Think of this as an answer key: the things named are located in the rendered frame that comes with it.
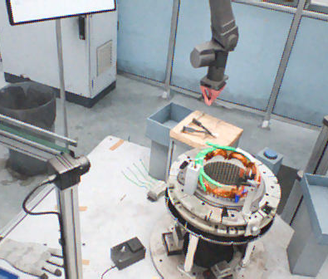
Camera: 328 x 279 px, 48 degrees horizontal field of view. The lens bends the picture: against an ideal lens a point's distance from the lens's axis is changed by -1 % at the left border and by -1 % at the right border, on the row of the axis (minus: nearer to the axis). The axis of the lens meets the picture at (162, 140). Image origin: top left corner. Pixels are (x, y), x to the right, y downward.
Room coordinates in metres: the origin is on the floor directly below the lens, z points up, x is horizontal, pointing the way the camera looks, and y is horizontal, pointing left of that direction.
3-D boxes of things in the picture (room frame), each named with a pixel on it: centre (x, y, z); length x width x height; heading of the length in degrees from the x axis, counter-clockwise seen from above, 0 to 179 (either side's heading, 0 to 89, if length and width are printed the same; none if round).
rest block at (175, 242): (0.79, -0.07, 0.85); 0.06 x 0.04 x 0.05; 18
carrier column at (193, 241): (0.70, -0.12, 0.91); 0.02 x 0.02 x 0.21
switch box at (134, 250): (0.74, 0.07, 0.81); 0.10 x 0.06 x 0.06; 128
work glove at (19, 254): (0.70, 0.36, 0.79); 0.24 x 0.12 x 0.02; 71
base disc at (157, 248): (0.81, -0.19, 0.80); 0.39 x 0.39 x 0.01
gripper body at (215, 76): (1.15, -0.15, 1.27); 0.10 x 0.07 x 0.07; 152
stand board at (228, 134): (1.11, -0.15, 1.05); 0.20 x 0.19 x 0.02; 60
